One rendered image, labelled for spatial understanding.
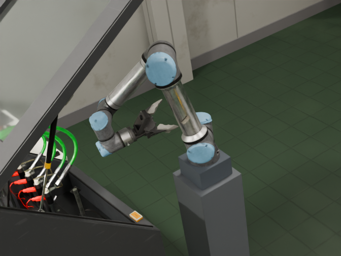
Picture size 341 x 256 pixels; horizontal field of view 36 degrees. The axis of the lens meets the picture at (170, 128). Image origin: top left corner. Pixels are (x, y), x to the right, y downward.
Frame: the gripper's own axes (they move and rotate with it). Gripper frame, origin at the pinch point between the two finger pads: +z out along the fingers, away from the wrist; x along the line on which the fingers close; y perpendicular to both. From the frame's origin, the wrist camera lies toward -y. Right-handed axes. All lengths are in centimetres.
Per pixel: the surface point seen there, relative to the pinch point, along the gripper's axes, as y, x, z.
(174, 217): 133, 9, -12
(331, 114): 177, -14, 139
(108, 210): 15, 22, -44
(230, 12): 219, -164, 138
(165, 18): 168, -157, 66
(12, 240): -50, 37, -71
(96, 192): 12.1, 12.7, -44.5
